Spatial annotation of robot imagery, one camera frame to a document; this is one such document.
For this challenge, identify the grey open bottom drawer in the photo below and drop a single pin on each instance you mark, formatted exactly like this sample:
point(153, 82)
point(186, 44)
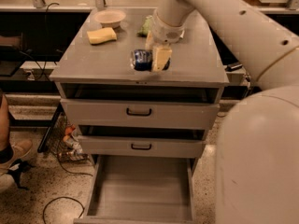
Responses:
point(140, 190)

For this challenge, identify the person's leg with shoe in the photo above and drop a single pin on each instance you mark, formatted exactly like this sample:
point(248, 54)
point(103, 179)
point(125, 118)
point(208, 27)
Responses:
point(9, 153)

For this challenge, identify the black tripod foot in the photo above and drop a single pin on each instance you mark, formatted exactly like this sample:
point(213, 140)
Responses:
point(16, 169)

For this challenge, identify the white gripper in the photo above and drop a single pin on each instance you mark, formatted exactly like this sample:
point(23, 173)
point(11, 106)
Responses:
point(166, 33)

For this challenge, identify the black metal frame leg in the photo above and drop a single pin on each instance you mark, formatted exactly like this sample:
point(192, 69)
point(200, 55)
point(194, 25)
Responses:
point(43, 144)

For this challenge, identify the green chip bag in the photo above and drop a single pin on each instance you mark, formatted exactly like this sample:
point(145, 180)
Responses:
point(145, 27)

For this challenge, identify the grey middle drawer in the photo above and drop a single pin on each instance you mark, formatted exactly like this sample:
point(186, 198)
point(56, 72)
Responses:
point(142, 142)

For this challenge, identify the wire basket with bottles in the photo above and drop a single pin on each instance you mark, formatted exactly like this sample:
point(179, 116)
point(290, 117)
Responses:
point(64, 143)

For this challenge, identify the grey drawer cabinet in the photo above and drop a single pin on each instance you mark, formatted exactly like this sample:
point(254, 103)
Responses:
point(195, 62)

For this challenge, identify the grey top drawer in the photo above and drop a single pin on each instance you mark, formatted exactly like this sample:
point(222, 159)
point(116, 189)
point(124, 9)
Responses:
point(141, 106)

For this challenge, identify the beige paper bowl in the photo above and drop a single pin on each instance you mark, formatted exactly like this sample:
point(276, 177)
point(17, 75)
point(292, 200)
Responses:
point(109, 18)

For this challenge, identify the black power adapter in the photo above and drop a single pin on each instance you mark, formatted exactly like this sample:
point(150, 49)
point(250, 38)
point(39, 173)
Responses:
point(233, 66)

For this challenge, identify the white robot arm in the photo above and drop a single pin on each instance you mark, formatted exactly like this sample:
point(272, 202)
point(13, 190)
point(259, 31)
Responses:
point(257, 160)

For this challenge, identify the yellow sponge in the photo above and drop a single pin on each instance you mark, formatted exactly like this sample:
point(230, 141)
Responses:
point(101, 35)

